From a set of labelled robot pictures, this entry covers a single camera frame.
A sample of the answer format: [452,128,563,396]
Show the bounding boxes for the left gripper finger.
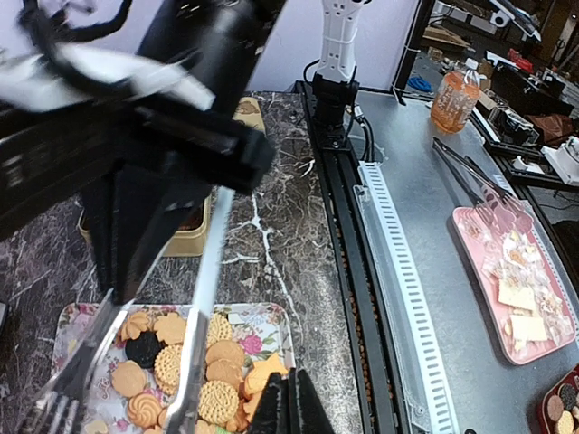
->
[247,368,335,434]

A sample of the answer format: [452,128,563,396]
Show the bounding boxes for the round patterned biscuit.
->
[154,344,183,394]

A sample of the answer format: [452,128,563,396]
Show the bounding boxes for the orange drink bottle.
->
[431,58,481,134]

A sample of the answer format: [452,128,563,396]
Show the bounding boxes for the black tongs on bench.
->
[432,137,517,202]

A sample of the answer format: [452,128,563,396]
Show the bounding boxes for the white slotted cable duct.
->
[354,162,460,433]

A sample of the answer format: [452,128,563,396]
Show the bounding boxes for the floral cookie tray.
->
[51,303,295,433]

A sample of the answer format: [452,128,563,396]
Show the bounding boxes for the right black frame post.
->
[392,0,435,105]

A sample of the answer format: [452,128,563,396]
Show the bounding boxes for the black sandwich cookie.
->
[125,331,166,369]

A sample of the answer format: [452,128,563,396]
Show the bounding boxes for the bear printed tin lid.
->
[233,97,266,132]

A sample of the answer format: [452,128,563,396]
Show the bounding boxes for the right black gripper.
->
[1,101,275,305]

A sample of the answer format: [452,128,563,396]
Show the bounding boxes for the gold cookie tin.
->
[163,196,212,258]

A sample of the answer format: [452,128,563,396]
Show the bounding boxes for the star shaped cookie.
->
[244,353,289,395]

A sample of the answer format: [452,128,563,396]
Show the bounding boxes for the pink snack tray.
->
[452,207,578,365]

